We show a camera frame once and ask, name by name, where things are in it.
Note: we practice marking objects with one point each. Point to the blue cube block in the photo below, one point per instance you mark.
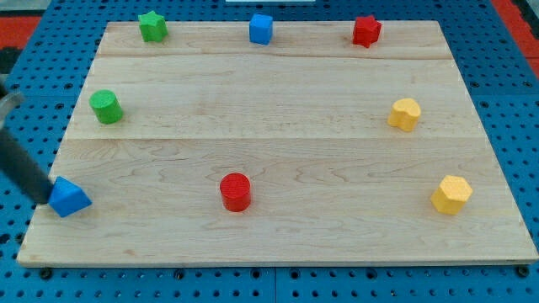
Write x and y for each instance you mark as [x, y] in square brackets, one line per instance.
[260, 29]

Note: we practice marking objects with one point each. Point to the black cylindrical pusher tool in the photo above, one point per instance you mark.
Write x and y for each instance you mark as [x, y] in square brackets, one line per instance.
[21, 169]

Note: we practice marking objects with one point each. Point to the green cylinder block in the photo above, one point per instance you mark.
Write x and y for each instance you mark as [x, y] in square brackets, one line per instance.
[106, 106]

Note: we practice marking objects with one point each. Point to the blue triangle block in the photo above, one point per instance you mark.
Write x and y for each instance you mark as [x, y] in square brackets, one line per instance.
[67, 198]

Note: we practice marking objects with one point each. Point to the light wooden board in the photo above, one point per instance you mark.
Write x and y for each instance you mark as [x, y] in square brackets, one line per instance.
[305, 119]

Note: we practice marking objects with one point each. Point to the green star block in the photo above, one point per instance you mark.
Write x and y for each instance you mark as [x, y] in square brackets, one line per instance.
[152, 26]

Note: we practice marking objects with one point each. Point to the yellow heart block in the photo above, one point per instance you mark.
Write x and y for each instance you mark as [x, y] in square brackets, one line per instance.
[404, 114]

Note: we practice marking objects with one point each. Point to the yellow hexagon block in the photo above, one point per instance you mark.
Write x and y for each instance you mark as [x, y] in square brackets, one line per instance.
[451, 195]

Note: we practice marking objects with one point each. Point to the red cylinder block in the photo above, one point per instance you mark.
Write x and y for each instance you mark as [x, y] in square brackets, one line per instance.
[235, 192]

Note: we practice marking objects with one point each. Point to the red star block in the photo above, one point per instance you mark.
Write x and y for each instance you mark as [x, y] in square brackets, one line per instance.
[366, 31]

